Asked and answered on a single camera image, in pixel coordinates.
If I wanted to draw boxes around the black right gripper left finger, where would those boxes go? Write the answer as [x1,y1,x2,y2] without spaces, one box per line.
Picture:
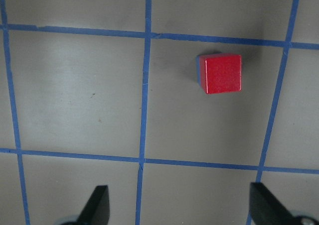
[75,185,110,225]

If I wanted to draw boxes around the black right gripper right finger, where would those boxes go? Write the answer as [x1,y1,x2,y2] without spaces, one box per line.
[249,182,295,225]

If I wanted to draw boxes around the red wooden block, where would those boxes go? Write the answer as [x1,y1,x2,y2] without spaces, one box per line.
[200,53,242,94]

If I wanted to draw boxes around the blue wooden block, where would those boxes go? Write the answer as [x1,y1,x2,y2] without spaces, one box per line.
[195,51,222,86]

